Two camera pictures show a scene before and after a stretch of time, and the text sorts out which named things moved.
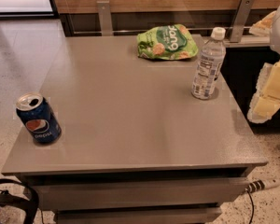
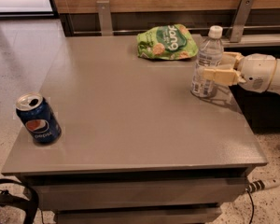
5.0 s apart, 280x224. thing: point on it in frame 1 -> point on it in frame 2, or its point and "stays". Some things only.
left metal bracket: [105, 17] stays
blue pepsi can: [38, 118] stays
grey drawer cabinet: [135, 147] stays
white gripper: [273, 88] -> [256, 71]
